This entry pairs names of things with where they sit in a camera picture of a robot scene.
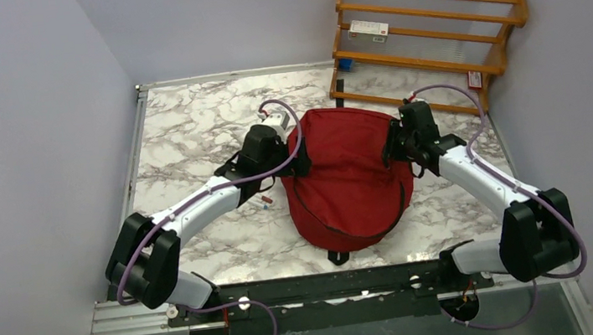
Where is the red student backpack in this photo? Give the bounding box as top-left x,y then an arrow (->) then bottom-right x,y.
281,106 -> 414,265

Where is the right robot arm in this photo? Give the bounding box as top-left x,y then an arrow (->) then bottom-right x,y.
383,100 -> 585,291

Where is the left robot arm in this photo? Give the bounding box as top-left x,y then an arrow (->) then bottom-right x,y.
105,124 -> 310,322

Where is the red capped white pen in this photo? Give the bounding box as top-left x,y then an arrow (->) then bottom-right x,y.
260,196 -> 273,204

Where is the small blue block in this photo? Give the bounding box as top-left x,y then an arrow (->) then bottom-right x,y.
338,58 -> 354,72

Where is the small red white box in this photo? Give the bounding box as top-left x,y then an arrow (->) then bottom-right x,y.
467,70 -> 484,91

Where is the wooden shelf rack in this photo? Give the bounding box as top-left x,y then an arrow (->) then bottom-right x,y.
328,0 -> 529,112

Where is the white box on shelf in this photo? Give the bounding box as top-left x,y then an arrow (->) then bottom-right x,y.
348,20 -> 389,44

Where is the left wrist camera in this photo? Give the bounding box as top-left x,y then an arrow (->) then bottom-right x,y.
259,111 -> 291,142

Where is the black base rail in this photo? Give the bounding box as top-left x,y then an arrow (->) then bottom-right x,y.
168,260 -> 494,335

